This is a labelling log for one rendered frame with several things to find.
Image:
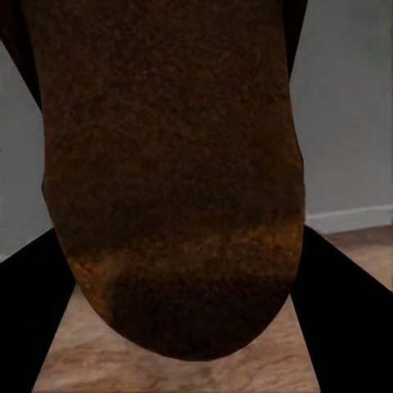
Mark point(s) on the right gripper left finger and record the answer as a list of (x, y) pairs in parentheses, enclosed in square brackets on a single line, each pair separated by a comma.
[(36, 284)]

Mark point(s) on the sandal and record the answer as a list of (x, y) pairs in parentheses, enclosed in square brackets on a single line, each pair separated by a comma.
[(173, 175)]

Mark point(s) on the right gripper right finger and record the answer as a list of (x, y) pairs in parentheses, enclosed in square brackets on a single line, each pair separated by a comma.
[(346, 317)]

